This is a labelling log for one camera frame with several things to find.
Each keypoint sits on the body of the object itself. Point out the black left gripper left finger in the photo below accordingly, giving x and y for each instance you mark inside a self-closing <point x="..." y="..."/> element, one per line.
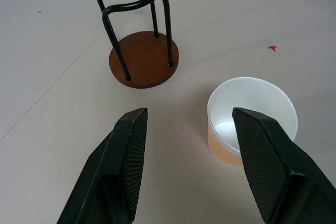
<point x="110" y="166"/>

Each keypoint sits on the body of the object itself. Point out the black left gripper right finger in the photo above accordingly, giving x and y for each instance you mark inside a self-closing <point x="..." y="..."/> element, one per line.
<point x="275" y="166"/>

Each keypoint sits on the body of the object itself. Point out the tan ribbed paper cup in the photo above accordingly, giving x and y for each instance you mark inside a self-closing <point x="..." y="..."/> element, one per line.
<point x="249" y="111"/>

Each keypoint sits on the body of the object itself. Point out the small red mark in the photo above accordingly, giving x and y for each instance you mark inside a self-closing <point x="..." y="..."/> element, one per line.
<point x="273" y="48"/>

